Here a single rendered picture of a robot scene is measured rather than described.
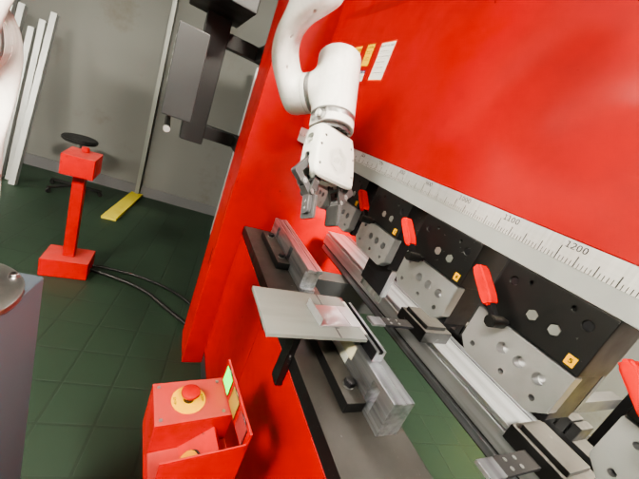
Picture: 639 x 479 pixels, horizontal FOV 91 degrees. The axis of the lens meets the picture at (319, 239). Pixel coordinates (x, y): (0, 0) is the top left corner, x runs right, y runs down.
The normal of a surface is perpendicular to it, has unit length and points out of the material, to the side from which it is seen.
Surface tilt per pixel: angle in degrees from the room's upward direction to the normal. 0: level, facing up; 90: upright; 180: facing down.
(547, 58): 90
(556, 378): 90
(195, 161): 90
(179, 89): 90
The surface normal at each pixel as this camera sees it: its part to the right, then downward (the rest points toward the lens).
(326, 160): 0.66, -0.04
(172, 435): 0.44, 0.44
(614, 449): -0.87, -0.20
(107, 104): 0.22, 0.39
